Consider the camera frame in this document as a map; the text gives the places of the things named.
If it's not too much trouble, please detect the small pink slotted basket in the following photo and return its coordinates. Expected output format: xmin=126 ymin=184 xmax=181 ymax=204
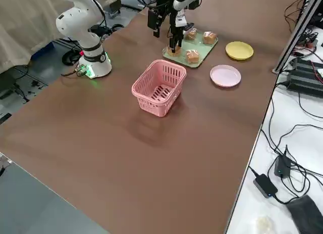
xmin=131 ymin=59 xmax=188 ymax=118

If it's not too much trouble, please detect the yellow round plate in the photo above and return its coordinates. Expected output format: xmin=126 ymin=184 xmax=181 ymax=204
xmin=225 ymin=41 xmax=254 ymax=61

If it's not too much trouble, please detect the black power brick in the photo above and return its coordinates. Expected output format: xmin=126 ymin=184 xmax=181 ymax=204
xmin=252 ymin=172 xmax=280 ymax=200

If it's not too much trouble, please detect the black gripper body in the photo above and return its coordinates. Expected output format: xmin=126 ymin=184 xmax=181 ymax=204
xmin=170 ymin=26 xmax=185 ymax=41
xmin=154 ymin=0 xmax=175 ymax=11

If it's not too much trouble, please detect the brown base connector cable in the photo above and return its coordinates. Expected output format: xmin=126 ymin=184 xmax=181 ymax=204
xmin=61 ymin=64 xmax=85 ymax=79

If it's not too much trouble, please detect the beige curtain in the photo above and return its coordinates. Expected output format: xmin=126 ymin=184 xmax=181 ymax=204
xmin=0 ymin=0 xmax=76 ymax=74

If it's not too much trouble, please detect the black fabric pouch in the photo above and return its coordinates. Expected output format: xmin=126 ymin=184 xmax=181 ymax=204
xmin=285 ymin=194 xmax=323 ymax=234

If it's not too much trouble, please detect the green rectangular tray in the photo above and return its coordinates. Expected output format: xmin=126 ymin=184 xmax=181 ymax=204
xmin=162 ymin=31 xmax=219 ymax=69

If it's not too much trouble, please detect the aluminium frame post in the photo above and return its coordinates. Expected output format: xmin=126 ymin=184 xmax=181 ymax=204
xmin=272 ymin=0 xmax=323 ymax=75

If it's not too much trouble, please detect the black power supply unit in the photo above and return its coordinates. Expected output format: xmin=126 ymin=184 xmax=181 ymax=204
xmin=289 ymin=57 xmax=323 ymax=79
xmin=286 ymin=73 xmax=323 ymax=99

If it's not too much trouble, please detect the black desk cable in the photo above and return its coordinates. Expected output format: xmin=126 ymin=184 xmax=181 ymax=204
xmin=261 ymin=82 xmax=323 ymax=204

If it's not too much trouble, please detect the white desk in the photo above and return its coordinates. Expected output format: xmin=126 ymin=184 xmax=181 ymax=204
xmin=225 ymin=24 xmax=323 ymax=234

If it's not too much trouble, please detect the black plug adapter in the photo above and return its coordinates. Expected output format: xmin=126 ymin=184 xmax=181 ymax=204
xmin=274 ymin=144 xmax=293 ymax=179

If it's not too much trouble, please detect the pale round snack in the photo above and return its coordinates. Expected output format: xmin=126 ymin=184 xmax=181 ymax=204
xmin=255 ymin=215 xmax=275 ymax=233

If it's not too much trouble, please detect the blue crate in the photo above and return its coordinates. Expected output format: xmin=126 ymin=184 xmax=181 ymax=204
xmin=30 ymin=40 xmax=56 ymax=61

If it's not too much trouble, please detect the white round plate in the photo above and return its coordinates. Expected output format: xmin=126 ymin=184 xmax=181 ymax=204
xmin=209 ymin=64 xmax=242 ymax=88

